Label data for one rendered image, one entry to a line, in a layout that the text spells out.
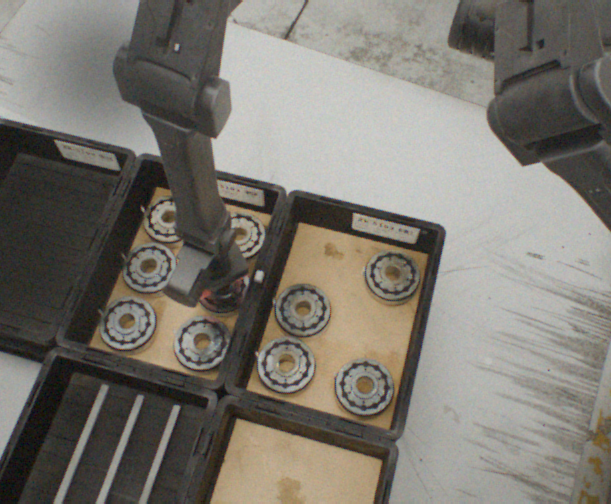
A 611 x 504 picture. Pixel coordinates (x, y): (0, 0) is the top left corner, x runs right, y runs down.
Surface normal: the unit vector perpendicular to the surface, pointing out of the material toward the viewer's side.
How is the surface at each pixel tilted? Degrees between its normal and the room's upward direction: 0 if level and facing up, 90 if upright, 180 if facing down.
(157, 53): 47
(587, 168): 87
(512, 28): 55
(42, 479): 0
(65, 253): 0
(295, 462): 0
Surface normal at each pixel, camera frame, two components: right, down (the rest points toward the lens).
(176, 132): -0.40, 0.85
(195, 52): -0.24, 0.34
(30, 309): 0.00, -0.43
